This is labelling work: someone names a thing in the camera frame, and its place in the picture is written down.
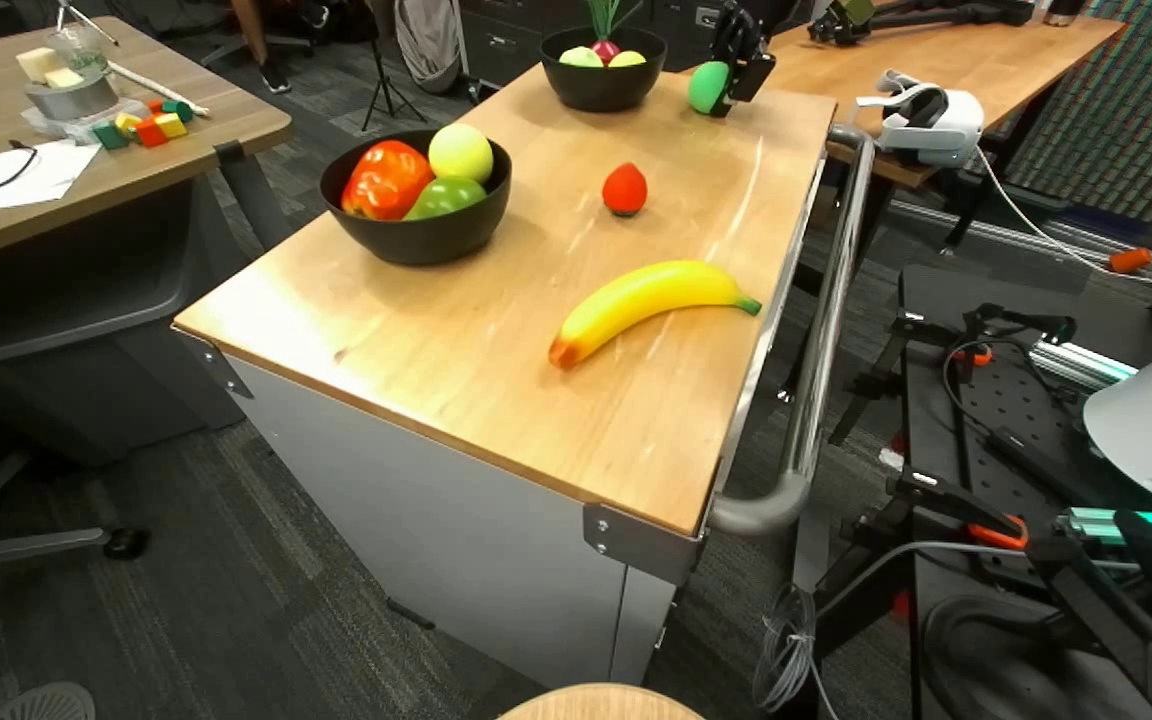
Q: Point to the black bowl far left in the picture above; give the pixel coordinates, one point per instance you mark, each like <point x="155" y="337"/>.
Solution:
<point x="420" y="241"/>

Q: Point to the metal cart handle bar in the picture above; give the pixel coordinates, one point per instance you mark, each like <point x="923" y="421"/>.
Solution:
<point x="778" y="509"/>

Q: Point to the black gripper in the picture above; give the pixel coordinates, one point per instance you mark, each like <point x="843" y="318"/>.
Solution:
<point x="740" y="43"/>

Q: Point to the black bowl right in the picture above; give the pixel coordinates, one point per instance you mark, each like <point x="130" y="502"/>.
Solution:
<point x="603" y="89"/>

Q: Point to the yellow banana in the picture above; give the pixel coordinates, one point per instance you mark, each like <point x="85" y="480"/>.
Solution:
<point x="638" y="298"/>

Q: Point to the white VR headset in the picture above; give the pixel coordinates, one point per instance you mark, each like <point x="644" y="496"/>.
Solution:
<point x="924" y="121"/>

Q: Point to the round wooden stool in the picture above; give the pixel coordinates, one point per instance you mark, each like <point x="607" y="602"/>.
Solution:
<point x="603" y="700"/>

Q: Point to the black bowl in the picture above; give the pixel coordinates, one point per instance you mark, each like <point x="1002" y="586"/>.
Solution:
<point x="420" y="241"/>
<point x="603" y="89"/>

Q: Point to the yellow ball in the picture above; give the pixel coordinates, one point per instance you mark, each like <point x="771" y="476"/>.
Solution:
<point x="631" y="59"/>
<point x="462" y="155"/>

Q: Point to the wooden desk in background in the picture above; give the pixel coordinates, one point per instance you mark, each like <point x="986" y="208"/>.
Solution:
<point x="231" y="121"/>

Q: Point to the red radish with green leaves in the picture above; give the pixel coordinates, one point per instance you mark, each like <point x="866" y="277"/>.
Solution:
<point x="607" y="22"/>

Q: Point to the green foam ball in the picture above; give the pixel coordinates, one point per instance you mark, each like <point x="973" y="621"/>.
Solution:
<point x="709" y="85"/>

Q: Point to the coloured toy blocks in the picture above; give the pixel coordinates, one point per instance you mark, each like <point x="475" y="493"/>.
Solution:
<point x="150" y="126"/>

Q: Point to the white papers on desk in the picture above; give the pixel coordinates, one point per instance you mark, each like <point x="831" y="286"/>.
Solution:
<point x="0" y="177"/>

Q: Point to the small red strawberry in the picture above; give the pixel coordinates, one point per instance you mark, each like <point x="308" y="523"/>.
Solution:
<point x="626" y="190"/>

